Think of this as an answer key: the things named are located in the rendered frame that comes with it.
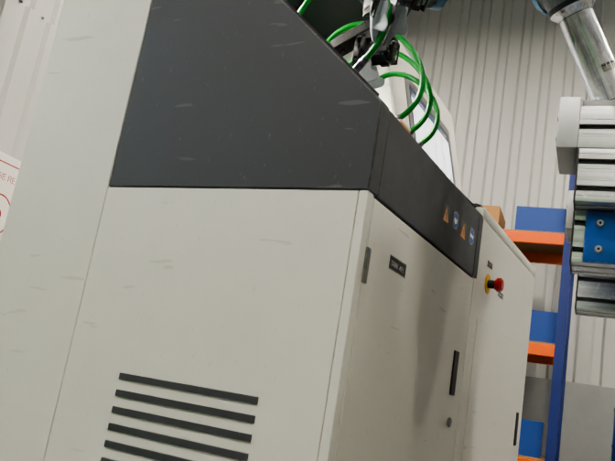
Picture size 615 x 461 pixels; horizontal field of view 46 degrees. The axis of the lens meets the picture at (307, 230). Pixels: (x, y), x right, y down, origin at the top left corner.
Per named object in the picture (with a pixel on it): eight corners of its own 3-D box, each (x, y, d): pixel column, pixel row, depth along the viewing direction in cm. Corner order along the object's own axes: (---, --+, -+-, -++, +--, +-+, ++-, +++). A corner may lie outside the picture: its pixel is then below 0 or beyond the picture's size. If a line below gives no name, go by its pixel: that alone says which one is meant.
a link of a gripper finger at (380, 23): (372, 48, 148) (391, 5, 143) (360, 37, 152) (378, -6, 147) (383, 51, 149) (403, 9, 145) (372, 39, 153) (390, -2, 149)
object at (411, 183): (377, 197, 122) (391, 110, 125) (354, 197, 124) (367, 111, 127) (472, 275, 175) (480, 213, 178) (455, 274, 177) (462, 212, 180)
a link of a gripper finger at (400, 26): (393, 52, 150) (405, 9, 145) (381, 41, 154) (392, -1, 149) (405, 53, 151) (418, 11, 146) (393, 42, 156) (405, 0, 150)
